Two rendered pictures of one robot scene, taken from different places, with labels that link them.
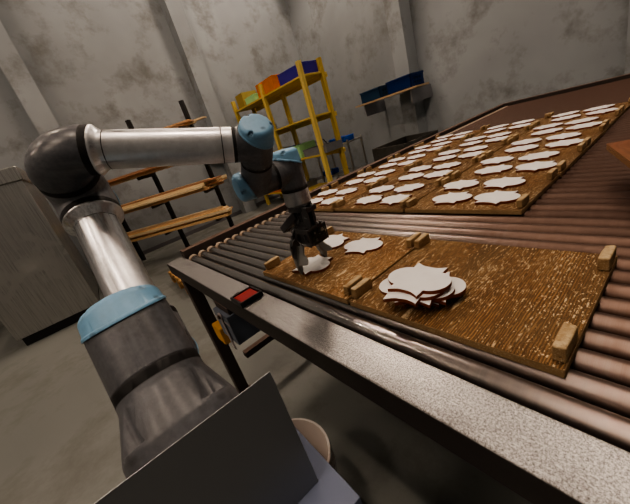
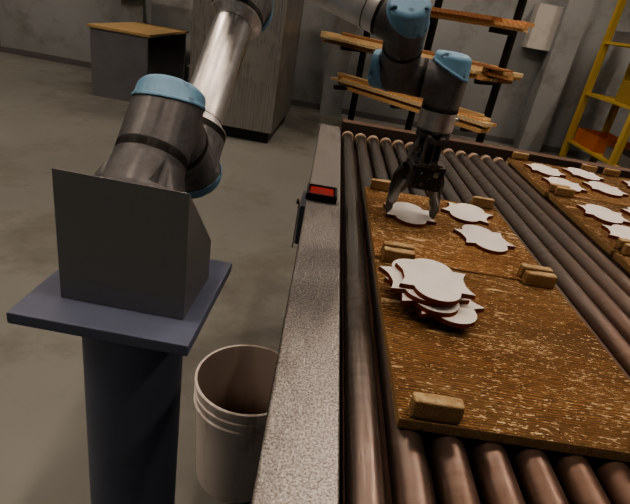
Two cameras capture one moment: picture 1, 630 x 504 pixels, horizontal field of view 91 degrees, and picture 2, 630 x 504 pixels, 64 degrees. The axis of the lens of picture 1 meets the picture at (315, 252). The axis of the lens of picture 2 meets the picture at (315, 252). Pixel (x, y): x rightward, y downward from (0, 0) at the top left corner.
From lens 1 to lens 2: 42 cm
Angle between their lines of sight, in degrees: 30
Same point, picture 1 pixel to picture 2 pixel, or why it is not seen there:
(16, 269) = not seen: hidden behind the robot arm
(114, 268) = (208, 68)
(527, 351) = (406, 390)
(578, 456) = (306, 442)
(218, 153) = (355, 13)
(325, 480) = (186, 323)
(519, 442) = (293, 406)
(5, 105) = not seen: outside the picture
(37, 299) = not seen: hidden behind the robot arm
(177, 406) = (132, 169)
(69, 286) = (258, 96)
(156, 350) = (155, 130)
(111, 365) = (128, 119)
